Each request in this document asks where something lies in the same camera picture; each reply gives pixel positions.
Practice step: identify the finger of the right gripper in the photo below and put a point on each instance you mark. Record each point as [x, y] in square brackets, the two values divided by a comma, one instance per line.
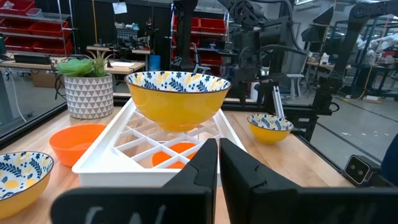
[243, 87]
[266, 93]

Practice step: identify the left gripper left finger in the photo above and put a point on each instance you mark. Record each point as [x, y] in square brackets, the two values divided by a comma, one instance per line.
[192, 186]

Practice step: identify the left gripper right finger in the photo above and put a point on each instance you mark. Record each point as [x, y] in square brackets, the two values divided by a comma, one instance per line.
[248, 193]

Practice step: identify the orange plate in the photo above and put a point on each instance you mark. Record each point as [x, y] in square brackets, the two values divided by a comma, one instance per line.
[183, 147]

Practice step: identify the yellow blue floral bowl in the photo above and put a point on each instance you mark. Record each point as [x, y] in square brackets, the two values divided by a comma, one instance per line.
[269, 133]
[21, 199]
[177, 105]

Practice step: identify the orange plastic mini bowl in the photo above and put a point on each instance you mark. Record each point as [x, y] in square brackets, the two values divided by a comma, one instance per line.
[71, 146]

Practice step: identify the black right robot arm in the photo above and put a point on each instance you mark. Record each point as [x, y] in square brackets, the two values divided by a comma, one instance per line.
[264, 9]

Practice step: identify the white bin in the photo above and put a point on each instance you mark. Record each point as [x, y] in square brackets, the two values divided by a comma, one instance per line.
[255, 91]

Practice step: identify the white office chair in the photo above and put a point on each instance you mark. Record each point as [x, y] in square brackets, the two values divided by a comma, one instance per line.
[295, 81]

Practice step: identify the shelf rack with red bins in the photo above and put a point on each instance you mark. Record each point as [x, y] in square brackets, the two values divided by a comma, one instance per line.
[213, 26]
[23, 7]

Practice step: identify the wooden workbench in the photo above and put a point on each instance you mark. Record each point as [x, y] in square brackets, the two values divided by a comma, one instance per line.
[99, 48]
[7, 64]
[323, 66]

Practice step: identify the black studio softbox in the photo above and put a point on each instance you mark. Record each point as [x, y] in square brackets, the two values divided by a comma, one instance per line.
[325, 17]

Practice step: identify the white lattice shelf rack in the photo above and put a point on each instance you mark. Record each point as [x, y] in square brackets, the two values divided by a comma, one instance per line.
[102, 169]

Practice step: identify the blue barrel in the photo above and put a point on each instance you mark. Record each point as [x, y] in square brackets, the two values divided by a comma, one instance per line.
[154, 62]

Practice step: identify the succulent in patterned pot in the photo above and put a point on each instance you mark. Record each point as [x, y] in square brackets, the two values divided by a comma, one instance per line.
[88, 99]

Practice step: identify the person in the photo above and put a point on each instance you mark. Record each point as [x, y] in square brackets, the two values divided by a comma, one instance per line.
[391, 161]

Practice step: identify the white paper sign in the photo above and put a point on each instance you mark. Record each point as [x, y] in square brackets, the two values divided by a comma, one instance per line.
[119, 7]

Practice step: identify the cardboard box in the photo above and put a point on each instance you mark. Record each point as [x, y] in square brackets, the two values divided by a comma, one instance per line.
[43, 79]

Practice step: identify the black laptop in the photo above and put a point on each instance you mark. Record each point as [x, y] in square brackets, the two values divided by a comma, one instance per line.
[31, 59]

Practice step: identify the silver metal bracket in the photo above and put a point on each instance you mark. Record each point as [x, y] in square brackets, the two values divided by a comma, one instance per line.
[278, 105]

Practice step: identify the black table-level camera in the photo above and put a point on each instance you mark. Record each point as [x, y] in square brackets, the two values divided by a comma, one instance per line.
[357, 169]

